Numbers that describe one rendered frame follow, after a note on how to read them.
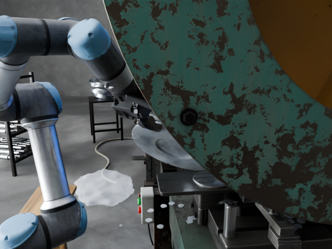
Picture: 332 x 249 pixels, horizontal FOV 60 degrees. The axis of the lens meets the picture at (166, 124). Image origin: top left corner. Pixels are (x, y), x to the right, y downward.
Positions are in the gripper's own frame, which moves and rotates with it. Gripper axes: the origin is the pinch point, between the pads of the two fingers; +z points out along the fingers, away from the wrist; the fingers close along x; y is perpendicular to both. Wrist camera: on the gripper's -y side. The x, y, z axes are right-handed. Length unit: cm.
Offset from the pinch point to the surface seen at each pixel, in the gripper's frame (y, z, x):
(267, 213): -29.5, 19.7, 10.2
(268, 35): -31.8, -31.3, -1.9
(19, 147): 213, 108, -8
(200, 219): -10.2, 25.6, 16.4
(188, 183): -5.9, 17.9, 8.5
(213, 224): -15.9, 21.4, 17.1
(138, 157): 115, 157, -43
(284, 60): -34.1, -27.5, -0.6
